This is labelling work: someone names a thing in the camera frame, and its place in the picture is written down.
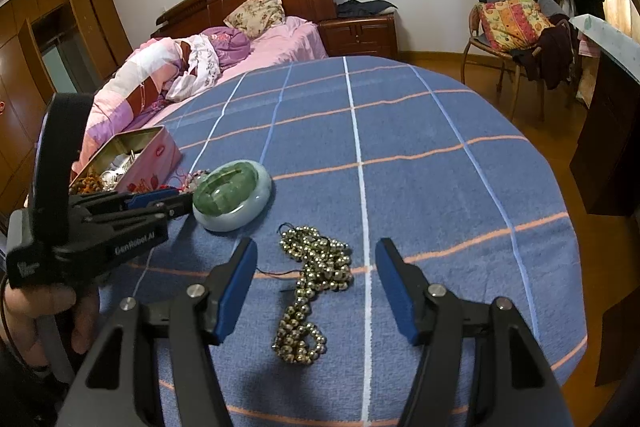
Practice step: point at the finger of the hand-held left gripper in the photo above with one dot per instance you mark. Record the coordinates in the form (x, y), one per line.
(150, 198)
(175, 208)

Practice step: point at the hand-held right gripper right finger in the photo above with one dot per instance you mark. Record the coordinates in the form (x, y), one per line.
(397, 292)

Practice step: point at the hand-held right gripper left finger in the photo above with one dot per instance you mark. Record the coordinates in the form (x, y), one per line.
(235, 292)

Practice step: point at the pink tin box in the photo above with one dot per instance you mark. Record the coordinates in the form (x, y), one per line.
(150, 162)

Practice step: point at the pale jade bangle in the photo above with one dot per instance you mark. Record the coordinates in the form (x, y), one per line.
(235, 219)

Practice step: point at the person's left hand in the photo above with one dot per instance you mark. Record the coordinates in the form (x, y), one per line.
(30, 307)

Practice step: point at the printed paper sheet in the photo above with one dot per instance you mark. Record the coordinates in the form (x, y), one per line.
(117, 162)

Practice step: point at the blue checked tablecloth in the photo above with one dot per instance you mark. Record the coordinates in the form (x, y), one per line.
(400, 187)

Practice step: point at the pink patchwork quilt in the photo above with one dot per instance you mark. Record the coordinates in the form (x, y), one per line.
(130, 82)

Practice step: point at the white floral cloth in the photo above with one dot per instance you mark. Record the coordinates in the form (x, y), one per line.
(200, 67)

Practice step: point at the purple garment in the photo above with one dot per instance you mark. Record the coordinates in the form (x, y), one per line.
(232, 44)

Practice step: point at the wooden wardrobe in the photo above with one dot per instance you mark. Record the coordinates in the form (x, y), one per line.
(20, 72)

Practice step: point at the wooden bed with pink sheet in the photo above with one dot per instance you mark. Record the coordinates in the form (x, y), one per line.
(295, 42)

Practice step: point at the floral pillow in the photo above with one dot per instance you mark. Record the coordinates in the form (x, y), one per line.
(257, 12)

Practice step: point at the wooden chair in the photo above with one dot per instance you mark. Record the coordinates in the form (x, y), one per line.
(467, 52)

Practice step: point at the wooden nightstand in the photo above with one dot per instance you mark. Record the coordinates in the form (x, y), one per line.
(360, 37)

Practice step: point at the dark wooden desk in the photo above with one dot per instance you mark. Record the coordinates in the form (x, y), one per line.
(605, 147)

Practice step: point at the dark folded clothes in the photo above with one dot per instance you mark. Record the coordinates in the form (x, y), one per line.
(365, 8)

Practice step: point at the dark maroon garment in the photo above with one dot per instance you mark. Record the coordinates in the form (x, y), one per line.
(550, 52)

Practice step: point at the colourful patchwork cushion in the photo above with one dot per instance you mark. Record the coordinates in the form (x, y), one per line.
(515, 24)

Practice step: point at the white green-spotted desk cover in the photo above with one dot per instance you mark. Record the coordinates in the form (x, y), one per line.
(610, 42)

